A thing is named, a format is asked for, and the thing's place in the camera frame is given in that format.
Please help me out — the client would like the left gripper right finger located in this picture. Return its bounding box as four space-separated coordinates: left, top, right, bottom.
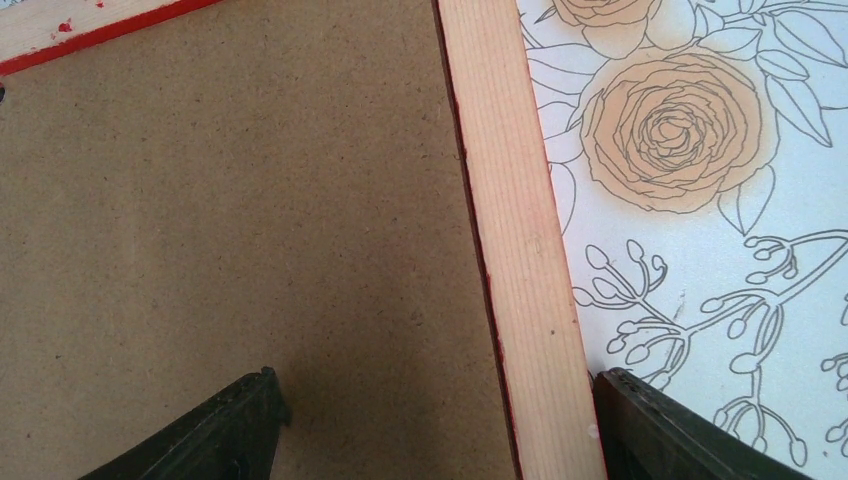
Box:
592 367 807 480

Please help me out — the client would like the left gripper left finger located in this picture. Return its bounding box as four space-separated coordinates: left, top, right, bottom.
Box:
83 367 291 480

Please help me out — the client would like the red picture frame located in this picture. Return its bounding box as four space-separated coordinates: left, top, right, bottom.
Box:
0 0 609 480

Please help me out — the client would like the brown backing board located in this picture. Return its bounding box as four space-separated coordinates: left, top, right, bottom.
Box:
0 0 518 480

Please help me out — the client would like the floral patterned table mat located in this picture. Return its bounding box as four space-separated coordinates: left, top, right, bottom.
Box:
518 1 847 479

